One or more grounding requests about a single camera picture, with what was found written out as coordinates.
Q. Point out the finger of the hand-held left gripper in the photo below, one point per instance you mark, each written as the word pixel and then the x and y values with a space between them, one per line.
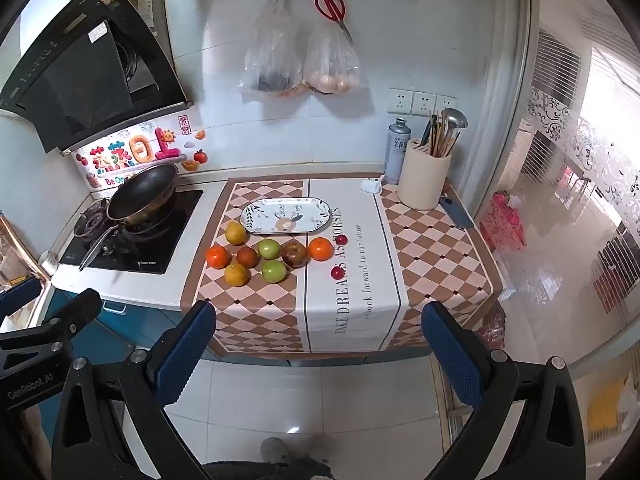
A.
pixel 20 294
pixel 75 310

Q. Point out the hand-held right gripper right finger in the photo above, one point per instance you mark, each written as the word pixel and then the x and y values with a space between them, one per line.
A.
pixel 450 345

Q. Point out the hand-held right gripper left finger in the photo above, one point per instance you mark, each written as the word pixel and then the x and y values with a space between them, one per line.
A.
pixel 186 342

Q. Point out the yellow citrus fruit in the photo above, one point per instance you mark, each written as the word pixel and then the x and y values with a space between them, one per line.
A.
pixel 237 275
pixel 236 233

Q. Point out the orange tangerine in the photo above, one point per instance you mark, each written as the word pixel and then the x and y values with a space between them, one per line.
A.
pixel 218 257
pixel 320 249

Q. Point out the reddish brown fruit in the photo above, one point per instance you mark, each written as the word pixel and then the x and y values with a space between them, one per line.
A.
pixel 247 256

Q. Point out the green apple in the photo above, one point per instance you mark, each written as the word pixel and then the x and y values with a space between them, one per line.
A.
pixel 274 270
pixel 268 248

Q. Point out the red cherry tomato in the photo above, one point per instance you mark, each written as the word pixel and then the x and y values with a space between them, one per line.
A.
pixel 341 239
pixel 337 273

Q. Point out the dark red apple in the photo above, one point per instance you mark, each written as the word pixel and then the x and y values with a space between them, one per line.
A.
pixel 293 253

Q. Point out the floral oval ceramic plate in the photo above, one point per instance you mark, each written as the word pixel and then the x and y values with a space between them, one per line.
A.
pixel 285 212

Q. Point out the person's left forearm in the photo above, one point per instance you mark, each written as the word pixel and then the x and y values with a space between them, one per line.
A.
pixel 40 435

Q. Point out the wooden board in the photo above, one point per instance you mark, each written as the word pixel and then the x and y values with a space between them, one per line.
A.
pixel 17 245

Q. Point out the blue kitchen cabinet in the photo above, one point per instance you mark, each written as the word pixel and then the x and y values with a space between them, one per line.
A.
pixel 125 320

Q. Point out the checkered printed table cloth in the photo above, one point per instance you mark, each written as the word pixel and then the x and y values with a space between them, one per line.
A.
pixel 440 260

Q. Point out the black gas stove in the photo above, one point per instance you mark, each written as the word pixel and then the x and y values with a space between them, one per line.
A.
pixel 150 250

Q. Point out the black frying pan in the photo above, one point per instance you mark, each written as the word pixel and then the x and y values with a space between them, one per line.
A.
pixel 142 195

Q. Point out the red package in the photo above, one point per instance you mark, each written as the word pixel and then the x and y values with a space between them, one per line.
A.
pixel 506 222

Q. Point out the person's dark clothing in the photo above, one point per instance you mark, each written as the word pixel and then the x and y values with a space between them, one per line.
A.
pixel 260 472

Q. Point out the cream utensil holder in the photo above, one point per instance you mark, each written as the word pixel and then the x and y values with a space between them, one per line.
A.
pixel 422 180

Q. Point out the small white plastic object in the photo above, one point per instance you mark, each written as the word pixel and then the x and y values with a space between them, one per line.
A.
pixel 372 186

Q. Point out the grey spray can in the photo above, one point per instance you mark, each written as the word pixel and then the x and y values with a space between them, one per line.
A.
pixel 397 152

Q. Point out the patterned glass sliding door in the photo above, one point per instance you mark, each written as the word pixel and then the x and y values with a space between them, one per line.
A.
pixel 560 170

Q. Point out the bundle of wooden chopsticks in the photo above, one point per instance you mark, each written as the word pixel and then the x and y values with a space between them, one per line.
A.
pixel 441 135

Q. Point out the black range hood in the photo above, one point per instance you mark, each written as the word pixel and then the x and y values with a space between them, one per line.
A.
pixel 80 80

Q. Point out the metal ladle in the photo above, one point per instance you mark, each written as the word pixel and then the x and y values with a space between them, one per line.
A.
pixel 456 119

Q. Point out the plastic bag with dark contents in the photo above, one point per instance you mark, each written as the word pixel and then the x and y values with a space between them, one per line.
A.
pixel 272 55

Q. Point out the plastic bag with eggs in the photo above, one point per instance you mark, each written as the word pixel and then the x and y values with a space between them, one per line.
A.
pixel 330 65

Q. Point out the colourful character wall sticker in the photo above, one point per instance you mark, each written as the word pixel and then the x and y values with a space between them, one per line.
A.
pixel 130 155

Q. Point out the orange fruit wall sticker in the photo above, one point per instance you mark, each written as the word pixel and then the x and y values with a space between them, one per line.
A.
pixel 190 165

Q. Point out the red tomato wall sticker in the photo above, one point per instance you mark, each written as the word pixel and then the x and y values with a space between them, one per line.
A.
pixel 200 156

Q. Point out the red seal wall sticker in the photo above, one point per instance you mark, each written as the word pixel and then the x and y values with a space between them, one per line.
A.
pixel 186 122

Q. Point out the white wall outlet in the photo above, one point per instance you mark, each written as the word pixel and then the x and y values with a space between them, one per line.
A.
pixel 401 101
pixel 446 101
pixel 424 103

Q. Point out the stainless steel hood duct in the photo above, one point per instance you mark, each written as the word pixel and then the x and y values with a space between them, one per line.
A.
pixel 150 15

